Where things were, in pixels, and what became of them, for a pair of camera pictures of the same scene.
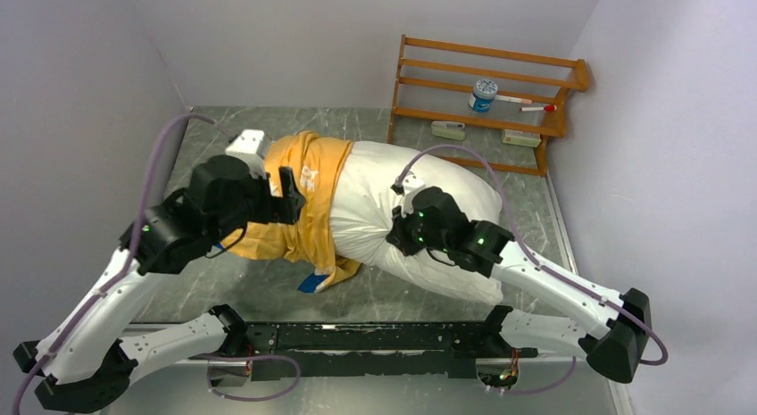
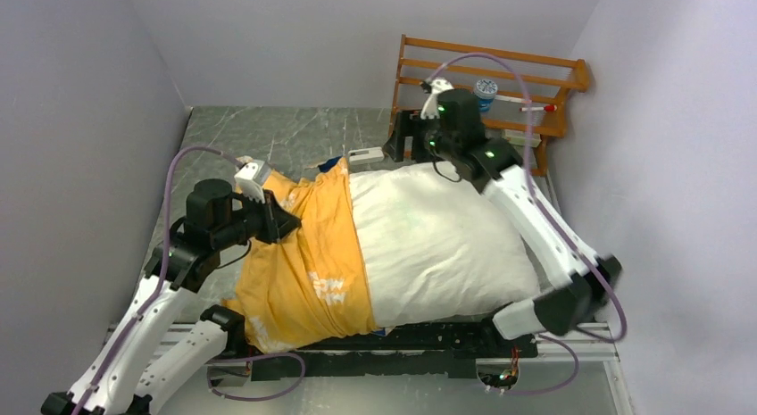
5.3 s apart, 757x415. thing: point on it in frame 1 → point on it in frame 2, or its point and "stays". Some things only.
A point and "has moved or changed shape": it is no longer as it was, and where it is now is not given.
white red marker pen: (546, 108) stays
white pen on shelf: (513, 99) stays
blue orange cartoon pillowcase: (311, 240) has moved or changed shape
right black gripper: (399, 233) → (408, 125)
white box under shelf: (521, 137) stays
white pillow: (365, 203) has moved or changed shape
